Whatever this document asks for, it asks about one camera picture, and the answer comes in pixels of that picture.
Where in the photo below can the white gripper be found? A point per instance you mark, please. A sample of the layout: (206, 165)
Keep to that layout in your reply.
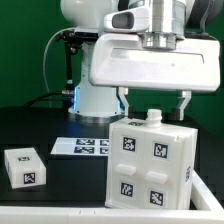
(120, 60)

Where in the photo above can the white cabinet body box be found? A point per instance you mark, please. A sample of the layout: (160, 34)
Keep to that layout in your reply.
(150, 164)

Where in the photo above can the white cabinet top block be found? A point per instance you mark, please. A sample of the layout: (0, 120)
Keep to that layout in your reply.
(24, 168)

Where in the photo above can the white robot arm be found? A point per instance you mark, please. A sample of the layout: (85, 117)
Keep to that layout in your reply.
(171, 21)

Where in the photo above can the white marker sheet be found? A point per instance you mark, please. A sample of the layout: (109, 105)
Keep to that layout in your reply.
(80, 146)

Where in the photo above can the white L-shaped fence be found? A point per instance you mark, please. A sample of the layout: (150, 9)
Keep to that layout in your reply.
(208, 211)

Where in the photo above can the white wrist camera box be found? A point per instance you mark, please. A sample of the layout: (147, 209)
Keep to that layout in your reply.
(128, 21)

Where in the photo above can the black camera on stand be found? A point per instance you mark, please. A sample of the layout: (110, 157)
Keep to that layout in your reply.
(71, 53)

